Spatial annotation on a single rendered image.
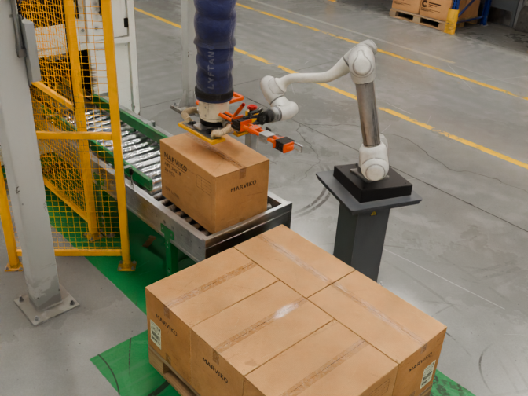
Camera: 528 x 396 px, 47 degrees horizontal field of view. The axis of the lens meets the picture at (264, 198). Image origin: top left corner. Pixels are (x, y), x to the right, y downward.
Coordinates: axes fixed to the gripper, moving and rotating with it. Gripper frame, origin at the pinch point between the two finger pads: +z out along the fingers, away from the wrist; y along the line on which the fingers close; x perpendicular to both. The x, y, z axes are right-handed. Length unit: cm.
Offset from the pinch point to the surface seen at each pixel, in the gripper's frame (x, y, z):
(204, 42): 22.1, -42.3, 10.9
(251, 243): -23, 66, 9
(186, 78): 274, 83, -158
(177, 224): 15, 62, 35
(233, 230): -12, 61, 14
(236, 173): -5.0, 27.3, 7.5
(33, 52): 55, -42, 92
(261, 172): -5.8, 32.1, -10.9
